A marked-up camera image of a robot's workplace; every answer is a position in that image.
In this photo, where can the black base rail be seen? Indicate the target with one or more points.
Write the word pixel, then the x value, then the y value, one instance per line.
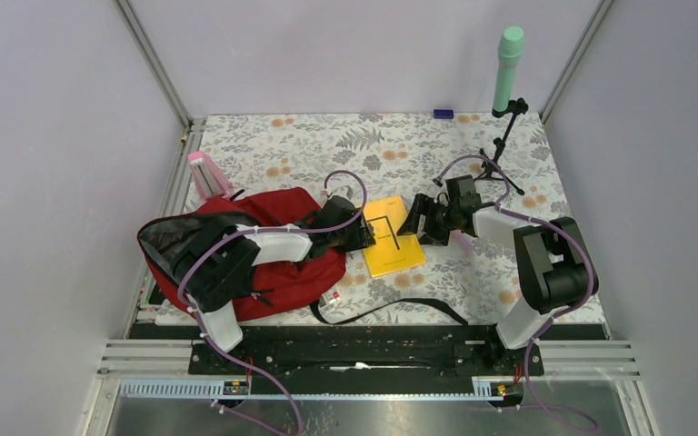
pixel 360 360

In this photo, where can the pink metronome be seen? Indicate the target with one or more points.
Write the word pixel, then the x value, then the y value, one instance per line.
pixel 209 179

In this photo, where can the small blue box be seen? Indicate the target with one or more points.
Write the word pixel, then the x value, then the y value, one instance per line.
pixel 443 114

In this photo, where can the floral table mat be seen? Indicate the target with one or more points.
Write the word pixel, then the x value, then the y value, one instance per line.
pixel 386 155

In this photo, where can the pink highlighter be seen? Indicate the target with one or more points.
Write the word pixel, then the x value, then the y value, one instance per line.
pixel 464 241

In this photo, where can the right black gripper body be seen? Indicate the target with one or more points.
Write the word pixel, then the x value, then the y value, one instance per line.
pixel 446 213

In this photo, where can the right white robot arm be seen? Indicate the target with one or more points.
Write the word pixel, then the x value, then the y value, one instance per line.
pixel 554 269

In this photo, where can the red backpack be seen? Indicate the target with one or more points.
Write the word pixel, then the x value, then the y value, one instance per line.
pixel 283 253

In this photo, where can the green microphone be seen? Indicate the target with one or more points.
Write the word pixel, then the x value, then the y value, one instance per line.
pixel 510 49

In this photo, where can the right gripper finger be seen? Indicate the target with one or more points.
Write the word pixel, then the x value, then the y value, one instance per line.
pixel 418 210
pixel 435 233

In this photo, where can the small white card pack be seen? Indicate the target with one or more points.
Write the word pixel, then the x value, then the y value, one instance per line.
pixel 329 299

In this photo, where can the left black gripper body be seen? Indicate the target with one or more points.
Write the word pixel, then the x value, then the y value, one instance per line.
pixel 353 237

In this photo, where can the black tripod mic stand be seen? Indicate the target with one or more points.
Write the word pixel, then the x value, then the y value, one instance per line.
pixel 514 108

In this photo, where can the yellow notebook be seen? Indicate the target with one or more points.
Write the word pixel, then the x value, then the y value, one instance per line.
pixel 390 253

